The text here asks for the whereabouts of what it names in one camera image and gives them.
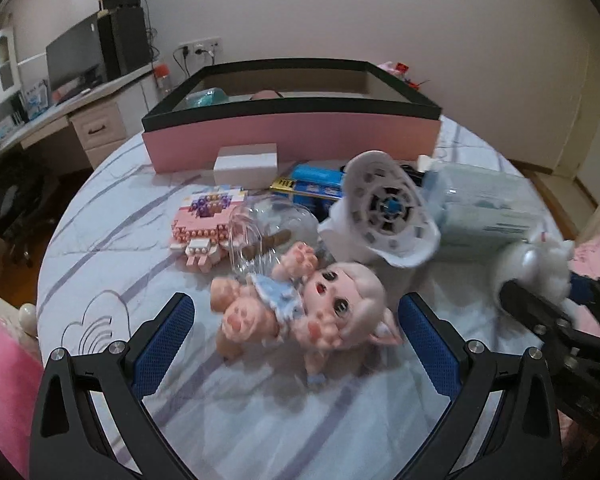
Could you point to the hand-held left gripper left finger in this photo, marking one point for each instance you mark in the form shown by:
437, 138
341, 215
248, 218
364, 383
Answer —
167, 340

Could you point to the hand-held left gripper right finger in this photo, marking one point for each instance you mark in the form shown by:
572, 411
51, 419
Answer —
425, 340

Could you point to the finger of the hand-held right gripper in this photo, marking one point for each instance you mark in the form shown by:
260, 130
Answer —
592, 287
530, 305

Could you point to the white plush toy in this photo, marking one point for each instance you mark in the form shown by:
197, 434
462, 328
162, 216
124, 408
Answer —
527, 262

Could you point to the gold and blue box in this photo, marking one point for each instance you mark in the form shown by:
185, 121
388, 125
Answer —
283, 185

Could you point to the pink storage box black rim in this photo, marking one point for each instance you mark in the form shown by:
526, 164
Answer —
290, 125

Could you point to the light blue plastic package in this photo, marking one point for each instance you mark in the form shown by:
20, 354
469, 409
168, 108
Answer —
485, 210

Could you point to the white striped tablecloth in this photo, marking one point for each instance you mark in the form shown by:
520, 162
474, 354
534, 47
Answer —
130, 240

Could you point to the pink brick figure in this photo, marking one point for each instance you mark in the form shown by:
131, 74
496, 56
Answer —
205, 220

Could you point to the white round perforated toy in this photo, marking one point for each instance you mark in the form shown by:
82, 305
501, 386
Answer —
380, 210

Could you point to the white bedpost knob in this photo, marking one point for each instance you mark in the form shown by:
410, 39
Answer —
28, 316

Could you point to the pink blanket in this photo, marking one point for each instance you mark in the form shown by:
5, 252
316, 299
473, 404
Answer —
5, 370

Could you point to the small white box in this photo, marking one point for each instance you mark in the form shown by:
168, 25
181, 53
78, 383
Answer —
245, 165

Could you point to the blue pouch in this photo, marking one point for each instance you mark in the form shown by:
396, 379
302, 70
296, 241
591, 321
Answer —
317, 180

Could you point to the black office chair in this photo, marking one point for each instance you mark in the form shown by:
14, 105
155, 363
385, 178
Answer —
15, 210

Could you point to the white desk with drawers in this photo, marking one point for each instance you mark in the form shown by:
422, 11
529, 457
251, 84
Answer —
100, 120

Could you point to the teal round toy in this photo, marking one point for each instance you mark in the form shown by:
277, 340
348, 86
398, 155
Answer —
207, 97

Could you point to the red-capped bottle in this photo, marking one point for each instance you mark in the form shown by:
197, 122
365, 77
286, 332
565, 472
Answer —
163, 77

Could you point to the pink toy behind box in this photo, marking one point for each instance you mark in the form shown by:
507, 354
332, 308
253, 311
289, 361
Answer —
400, 71

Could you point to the blue box on desk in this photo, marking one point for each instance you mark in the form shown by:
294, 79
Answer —
36, 96

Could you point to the black computer monitor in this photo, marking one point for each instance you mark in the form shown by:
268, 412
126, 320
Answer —
75, 57

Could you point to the black computer tower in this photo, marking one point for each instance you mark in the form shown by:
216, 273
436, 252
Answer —
125, 42

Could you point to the white wall outlet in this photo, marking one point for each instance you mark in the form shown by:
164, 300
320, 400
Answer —
200, 47

